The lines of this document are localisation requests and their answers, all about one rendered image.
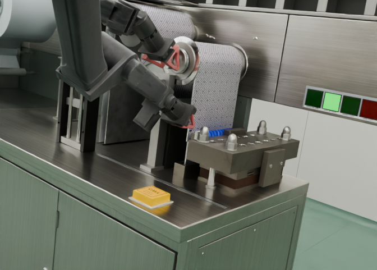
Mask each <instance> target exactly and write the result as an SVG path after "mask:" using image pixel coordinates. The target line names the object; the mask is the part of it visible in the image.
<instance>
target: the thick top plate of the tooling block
mask: <svg viewBox="0 0 377 270"><path fill-rule="evenodd" d="M280 137H281V135H277V134H273V133H270V132H266V134H260V133H257V132H256V131H248V132H246V134H244V135H237V143H238V144H237V151H231V150H226V149H225V148H224V147H225V146H226V141H227V140H228V136H225V135H220V136H212V137H209V143H201V142H198V141H197V140H195V139H191V140H189V141H188V150H187V158H186V159H188V160H190V161H193V162H196V163H199V164H202V165H204V166H207V167H210V168H212V169H215V170H218V171H221V172H224V173H226V174H229V175H231V174H234V173H238V172H242V171H246V170H250V169H253V168H258V167H261V164H262V160H263V153H264V151H266V150H271V149H277V148H283V149H285V154H284V161H285V160H288V159H292V158H297V153H298V147H299V144H300V141H299V140H296V139H291V140H290V141H288V140H282V139H280Z"/></svg>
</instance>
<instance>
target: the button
mask: <svg viewBox="0 0 377 270"><path fill-rule="evenodd" d="M170 195H171V194H170V193H168V192H165V191H163V190H161V189H159V188H156V187H154V186H148V187H144V188H141V189H136V190H134V191H133V198H134V199H136V200H138V201H140V202H142V203H144V204H146V205H149V206H151V207H152V206H155V205H158V204H162V203H166V202H169V201H170Z"/></svg>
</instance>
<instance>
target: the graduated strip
mask: <svg viewBox="0 0 377 270"><path fill-rule="evenodd" d="M97 155H99V156H101V157H103V158H106V159H108V160H110V161H113V162H115V163H118V164H120V165H122V166H125V167H127V168H129V169H132V170H134V171H136V172H139V173H141V174H143V175H146V176H148V177H151V178H153V179H155V180H158V181H160V182H162V183H164V184H167V185H169V186H172V187H174V188H176V189H178V190H181V191H184V192H186V193H188V194H190V195H193V196H195V197H197V198H200V199H202V200H204V201H207V202H209V203H212V204H214V205H217V206H219V207H221V208H223V209H228V208H230V207H228V206H226V205H223V204H221V203H218V202H216V201H213V200H211V199H209V198H206V197H204V196H202V195H199V194H197V193H194V192H192V191H189V190H187V189H185V188H182V187H180V186H178V185H175V184H173V183H171V182H168V181H166V180H163V179H161V178H158V177H156V176H154V175H151V174H149V173H147V172H144V171H142V170H139V169H137V168H135V167H132V166H130V165H127V164H125V163H123V162H120V161H118V160H116V159H113V158H111V157H108V156H106V155H104V154H97Z"/></svg>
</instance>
